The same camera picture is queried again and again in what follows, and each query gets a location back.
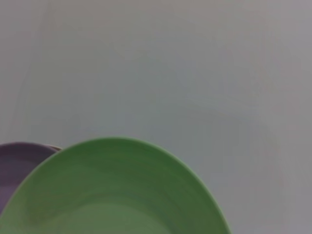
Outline light green plate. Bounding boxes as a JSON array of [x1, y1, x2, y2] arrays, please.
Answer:
[[0, 137, 232, 234]]

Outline lavender plate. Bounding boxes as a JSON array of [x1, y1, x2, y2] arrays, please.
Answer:
[[0, 142, 59, 215]]

